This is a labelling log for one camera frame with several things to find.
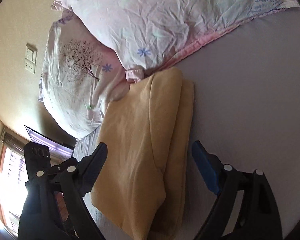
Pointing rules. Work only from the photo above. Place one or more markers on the lavender bed sheet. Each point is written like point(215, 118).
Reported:
point(246, 111)

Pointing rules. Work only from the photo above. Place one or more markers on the dark flat screen monitor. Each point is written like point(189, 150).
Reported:
point(57, 149)

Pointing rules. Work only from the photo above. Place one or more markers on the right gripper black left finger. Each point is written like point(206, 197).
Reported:
point(60, 212)

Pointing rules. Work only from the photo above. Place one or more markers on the pink pillow with tree print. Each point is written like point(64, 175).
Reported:
point(80, 77)

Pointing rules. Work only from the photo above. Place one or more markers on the white wall switch plate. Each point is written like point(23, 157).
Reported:
point(30, 58)

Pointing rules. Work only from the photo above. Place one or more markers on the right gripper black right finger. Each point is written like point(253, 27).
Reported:
point(245, 206)

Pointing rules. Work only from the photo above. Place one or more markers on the tan garment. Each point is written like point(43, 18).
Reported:
point(141, 187)

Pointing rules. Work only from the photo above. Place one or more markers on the pink pillow with flower print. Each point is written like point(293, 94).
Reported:
point(151, 35)

